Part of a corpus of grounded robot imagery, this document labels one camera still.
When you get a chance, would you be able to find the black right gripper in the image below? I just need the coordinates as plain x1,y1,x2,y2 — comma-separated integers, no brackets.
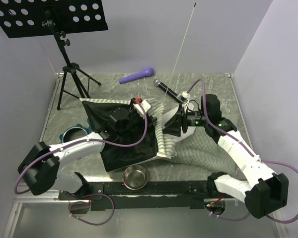
162,103,209,137

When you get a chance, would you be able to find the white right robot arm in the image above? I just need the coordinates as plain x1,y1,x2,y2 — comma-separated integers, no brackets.
163,92,289,219

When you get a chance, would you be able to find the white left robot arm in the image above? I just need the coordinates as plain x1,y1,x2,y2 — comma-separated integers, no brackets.
13,104,149,199

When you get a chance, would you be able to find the teal double pet feeder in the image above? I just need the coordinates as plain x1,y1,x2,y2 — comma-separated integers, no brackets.
59,119,92,143

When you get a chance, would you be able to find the grey checked cushion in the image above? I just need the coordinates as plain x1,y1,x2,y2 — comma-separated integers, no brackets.
163,127,236,177

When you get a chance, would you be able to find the black handheld microphone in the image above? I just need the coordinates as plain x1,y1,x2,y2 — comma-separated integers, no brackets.
154,79,186,104

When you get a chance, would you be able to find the purple plastic microphone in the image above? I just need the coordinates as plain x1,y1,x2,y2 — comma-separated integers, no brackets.
119,68,154,84

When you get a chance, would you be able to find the stainless steel bowl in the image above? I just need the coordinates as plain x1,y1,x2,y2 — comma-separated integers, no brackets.
123,165,149,190

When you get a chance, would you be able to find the black perforated music stand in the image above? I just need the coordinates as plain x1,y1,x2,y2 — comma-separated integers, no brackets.
0,0,108,110

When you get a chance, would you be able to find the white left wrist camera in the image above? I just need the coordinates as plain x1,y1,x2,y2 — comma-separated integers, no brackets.
133,98,151,118

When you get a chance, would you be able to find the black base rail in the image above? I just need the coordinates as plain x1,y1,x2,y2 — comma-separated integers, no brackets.
58,180,236,211

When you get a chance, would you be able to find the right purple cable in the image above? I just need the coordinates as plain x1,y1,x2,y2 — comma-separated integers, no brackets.
187,78,298,221

